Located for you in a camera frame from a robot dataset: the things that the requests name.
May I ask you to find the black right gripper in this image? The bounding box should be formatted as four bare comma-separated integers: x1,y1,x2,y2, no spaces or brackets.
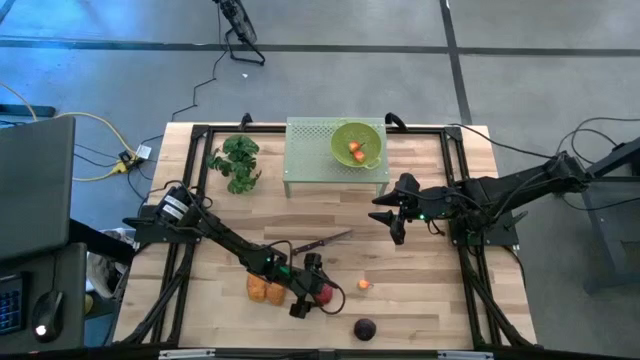
368,172,449,246

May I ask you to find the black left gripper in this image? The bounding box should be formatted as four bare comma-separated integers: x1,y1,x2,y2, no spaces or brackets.
284,253,344,320

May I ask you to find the red toy apple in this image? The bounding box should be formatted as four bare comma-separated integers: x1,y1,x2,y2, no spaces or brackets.
313,283,335,306

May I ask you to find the large orange toy fruit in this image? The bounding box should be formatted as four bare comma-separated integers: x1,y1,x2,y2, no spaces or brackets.
246,273,268,303
265,282,287,307

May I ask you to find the black-handled knife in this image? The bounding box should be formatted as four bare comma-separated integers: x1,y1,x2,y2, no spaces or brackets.
291,229,354,257

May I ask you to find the dark purple toy fruit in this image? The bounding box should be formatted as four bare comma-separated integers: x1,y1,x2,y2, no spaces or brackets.
353,318,378,342

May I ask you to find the green colander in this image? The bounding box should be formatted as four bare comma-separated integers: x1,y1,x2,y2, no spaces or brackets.
329,119,384,170

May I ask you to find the green perforated metal shelf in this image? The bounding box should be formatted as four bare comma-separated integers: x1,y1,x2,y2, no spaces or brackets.
282,116,391,200

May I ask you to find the potted green plant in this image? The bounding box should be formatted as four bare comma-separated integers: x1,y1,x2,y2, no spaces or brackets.
206,134,263,195

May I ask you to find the white plastic bag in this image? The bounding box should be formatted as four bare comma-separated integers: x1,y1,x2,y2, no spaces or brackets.
87,227,136,301

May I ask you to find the grey metal stand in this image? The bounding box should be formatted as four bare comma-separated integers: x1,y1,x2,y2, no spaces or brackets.
552,137,640,296

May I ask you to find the power strip with yellow plug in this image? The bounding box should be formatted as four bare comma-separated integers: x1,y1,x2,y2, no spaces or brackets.
110,151,139,175

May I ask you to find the black floor fan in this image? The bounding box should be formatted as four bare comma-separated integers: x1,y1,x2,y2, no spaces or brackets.
214,0,266,66

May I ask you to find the dark grey side desk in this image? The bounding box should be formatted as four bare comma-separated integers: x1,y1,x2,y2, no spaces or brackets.
0,242,89,354

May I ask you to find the black computer mouse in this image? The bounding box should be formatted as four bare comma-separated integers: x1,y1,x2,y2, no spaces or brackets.
31,289,65,344

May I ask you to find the grey flat panel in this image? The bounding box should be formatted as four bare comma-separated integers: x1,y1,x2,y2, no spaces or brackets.
0,115,76,261

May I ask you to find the backlit keypad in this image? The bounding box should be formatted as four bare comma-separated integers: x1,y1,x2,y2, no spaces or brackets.
0,272,26,336

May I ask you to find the black flat bar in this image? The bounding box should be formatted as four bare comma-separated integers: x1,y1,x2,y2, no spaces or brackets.
0,103,56,119

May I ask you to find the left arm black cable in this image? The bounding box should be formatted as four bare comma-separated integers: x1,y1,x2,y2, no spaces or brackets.
264,239,347,316

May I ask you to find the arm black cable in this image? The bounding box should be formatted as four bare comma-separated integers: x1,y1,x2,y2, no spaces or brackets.
264,239,347,316
419,189,501,237

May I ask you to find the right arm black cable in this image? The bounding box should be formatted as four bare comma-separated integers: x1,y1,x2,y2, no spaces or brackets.
419,189,501,237

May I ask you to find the black aluminium table frame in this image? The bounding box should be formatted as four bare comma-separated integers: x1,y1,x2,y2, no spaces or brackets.
112,123,536,349

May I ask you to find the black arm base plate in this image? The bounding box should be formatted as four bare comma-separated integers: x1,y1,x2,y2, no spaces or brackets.
447,207,521,247
123,204,206,245

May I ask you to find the long black cable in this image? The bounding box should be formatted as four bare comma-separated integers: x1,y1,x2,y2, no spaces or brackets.
447,122,559,162

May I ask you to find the looped black cable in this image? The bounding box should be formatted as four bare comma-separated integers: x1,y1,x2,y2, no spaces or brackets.
554,117,640,166

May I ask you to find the black floor cable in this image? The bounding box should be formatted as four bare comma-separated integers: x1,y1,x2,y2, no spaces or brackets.
171,7,231,123

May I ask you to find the yellow floor cable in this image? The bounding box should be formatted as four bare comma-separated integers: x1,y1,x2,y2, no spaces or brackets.
0,82,139,182

